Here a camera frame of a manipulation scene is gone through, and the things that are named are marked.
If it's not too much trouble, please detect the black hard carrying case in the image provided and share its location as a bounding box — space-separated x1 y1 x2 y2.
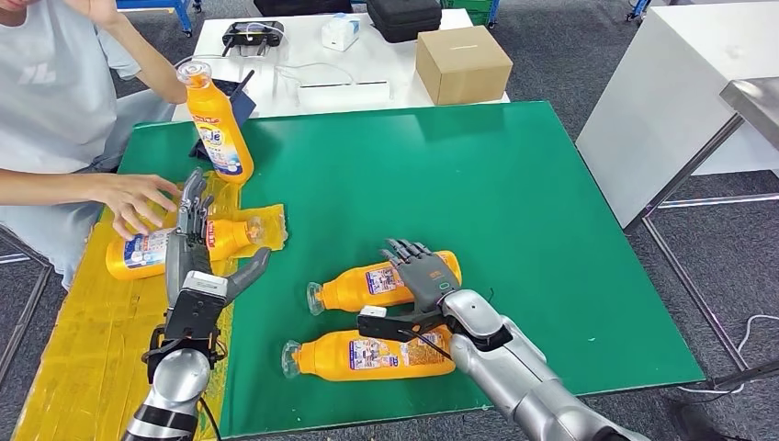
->
366 0 443 45

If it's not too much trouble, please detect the yellow tape patch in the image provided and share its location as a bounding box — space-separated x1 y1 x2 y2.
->
12 173 288 441

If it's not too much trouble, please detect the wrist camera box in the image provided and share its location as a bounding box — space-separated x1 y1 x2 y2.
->
356 305 452 344
164 270 230 342

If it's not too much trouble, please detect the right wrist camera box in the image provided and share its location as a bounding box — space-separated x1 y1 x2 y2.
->
356 305 452 344

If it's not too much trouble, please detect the grey metal chair frame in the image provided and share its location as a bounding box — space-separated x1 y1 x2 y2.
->
0 228 53 388

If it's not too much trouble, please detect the grey metal table frame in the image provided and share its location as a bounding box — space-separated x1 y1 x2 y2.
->
623 112 779 392

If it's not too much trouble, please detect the steel table top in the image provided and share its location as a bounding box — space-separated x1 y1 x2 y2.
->
719 75 779 151

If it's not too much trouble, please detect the brown cardboard box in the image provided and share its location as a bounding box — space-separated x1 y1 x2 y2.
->
415 26 514 107

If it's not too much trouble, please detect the white floor cable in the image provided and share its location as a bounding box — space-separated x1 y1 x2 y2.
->
678 313 779 397

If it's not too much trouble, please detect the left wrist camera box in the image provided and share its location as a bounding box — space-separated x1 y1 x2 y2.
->
164 270 230 342

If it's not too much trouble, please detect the dark blue tablet case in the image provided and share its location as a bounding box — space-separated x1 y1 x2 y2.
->
189 70 258 163

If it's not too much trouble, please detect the black bag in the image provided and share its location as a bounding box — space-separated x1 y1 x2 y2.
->
254 0 355 18

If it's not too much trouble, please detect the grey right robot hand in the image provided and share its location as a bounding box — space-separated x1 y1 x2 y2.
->
378 238 462 314

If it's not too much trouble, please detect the green plastic crate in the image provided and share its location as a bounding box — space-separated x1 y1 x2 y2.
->
440 0 493 27

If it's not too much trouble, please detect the person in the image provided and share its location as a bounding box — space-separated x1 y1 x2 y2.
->
0 0 188 293

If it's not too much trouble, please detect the green table mat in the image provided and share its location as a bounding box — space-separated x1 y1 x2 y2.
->
119 101 706 439

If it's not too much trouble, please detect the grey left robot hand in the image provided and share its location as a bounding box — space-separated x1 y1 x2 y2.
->
165 167 273 311

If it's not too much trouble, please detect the white table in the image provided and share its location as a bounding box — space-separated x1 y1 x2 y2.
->
173 8 511 125

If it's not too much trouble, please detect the white cabinet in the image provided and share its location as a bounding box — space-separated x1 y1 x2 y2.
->
575 0 779 230

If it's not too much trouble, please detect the orange detergent bottle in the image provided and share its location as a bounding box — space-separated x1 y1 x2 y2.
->
176 61 255 186
280 325 457 383
306 250 463 317
105 216 269 282

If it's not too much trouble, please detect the small white tissue box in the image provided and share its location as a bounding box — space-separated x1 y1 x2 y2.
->
321 13 362 53

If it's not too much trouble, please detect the person's right hand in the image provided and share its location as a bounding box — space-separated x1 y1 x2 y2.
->
91 173 183 242

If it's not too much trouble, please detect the blue metal cart frame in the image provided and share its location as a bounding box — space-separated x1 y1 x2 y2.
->
485 0 653 28
115 0 204 39

